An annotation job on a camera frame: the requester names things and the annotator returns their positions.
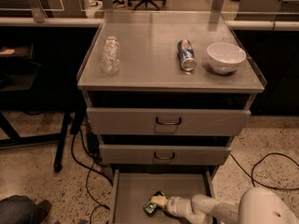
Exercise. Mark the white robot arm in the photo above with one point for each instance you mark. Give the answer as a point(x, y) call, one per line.
point(257, 206)

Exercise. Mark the grey drawer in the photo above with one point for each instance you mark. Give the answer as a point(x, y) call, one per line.
point(173, 155)
point(132, 191)
point(157, 121)

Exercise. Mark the black table frame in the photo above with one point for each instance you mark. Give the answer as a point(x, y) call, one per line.
point(32, 83)

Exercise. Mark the person foot white sneaker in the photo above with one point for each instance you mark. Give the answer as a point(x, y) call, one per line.
point(118, 4)

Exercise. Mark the grey drawer cabinet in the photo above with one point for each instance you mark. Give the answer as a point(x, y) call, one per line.
point(150, 75)

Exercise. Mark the black power adapter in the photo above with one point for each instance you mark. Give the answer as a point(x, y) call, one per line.
point(92, 143)

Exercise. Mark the middle grey drawer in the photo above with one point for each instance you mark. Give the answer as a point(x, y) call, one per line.
point(173, 155)

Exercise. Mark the top grey drawer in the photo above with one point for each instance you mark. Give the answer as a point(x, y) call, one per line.
point(157, 121)

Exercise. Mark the blue soda can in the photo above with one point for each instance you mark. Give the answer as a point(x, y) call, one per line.
point(186, 55)

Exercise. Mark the green soda can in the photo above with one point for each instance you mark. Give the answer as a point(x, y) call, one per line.
point(150, 208)

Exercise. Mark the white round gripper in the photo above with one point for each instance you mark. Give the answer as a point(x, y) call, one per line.
point(173, 204)

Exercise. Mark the bottom grey drawer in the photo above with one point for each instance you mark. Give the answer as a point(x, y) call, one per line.
point(132, 191)

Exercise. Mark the white ceramic bowl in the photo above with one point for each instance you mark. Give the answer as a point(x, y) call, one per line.
point(225, 58)

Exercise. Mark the brown shoe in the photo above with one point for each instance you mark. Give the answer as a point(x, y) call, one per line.
point(43, 211)

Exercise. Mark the clear plastic bottle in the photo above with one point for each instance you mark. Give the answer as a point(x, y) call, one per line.
point(110, 62)

